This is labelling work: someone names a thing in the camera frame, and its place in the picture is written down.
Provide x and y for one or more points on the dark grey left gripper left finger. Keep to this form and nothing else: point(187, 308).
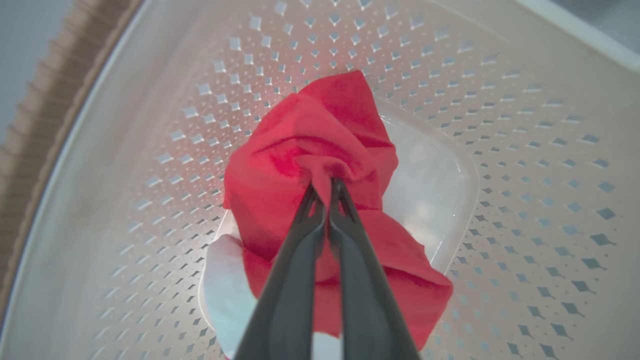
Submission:
point(290, 300)

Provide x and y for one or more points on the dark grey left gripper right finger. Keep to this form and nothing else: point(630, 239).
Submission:
point(370, 310)

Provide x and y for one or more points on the red cloth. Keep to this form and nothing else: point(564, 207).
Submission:
point(320, 125)

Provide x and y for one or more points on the white cloth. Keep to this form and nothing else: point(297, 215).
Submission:
point(225, 292)

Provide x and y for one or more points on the white perforated laundry basket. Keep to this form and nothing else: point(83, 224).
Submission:
point(500, 150)

